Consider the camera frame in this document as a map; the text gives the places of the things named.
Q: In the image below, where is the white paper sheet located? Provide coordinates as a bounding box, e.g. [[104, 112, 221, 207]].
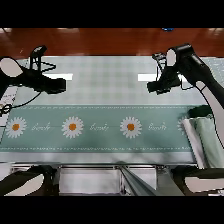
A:
[[0, 86, 19, 127]]

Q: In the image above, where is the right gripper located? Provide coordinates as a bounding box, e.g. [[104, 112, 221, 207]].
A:
[[146, 67, 183, 96]]

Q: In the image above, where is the black cable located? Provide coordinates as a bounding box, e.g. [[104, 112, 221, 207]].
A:
[[0, 90, 43, 111]]

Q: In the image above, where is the silver frame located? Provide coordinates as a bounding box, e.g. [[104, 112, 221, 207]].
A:
[[0, 161, 224, 197]]

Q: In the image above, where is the pale green garment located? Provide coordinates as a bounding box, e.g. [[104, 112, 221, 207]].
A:
[[194, 114, 224, 169]]

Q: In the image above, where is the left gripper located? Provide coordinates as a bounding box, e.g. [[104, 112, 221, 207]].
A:
[[35, 77, 67, 95]]

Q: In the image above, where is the dark green garment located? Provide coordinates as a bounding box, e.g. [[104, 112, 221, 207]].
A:
[[187, 104, 213, 120]]

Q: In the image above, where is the white garment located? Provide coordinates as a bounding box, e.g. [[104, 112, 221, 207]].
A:
[[180, 116, 208, 170]]

